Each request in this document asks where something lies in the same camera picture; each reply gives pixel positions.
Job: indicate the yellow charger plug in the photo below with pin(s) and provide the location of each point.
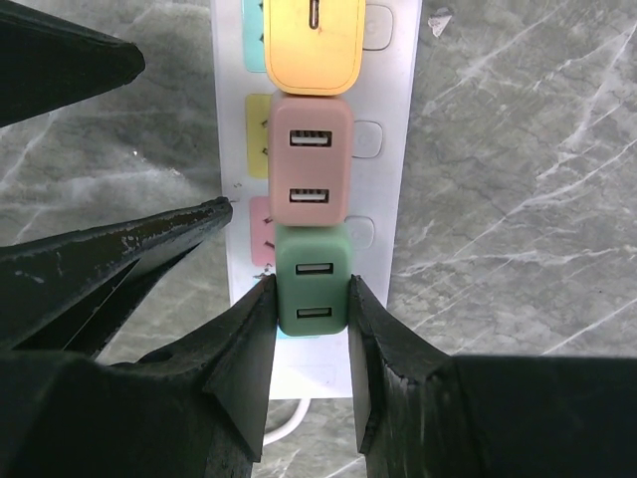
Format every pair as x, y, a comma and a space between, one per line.
313, 48

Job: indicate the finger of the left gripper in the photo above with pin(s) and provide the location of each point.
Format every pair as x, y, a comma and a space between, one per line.
48, 63
74, 291

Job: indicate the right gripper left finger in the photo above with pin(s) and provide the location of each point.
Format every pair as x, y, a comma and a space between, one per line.
203, 398

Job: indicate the white power strip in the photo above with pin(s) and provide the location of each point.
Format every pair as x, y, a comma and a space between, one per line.
313, 366

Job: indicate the pink charger plug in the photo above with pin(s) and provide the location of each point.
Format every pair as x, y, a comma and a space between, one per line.
309, 159

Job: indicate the green charger plug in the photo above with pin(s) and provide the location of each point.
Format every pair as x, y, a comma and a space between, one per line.
313, 270

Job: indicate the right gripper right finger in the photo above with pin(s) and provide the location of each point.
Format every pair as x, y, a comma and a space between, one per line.
390, 366

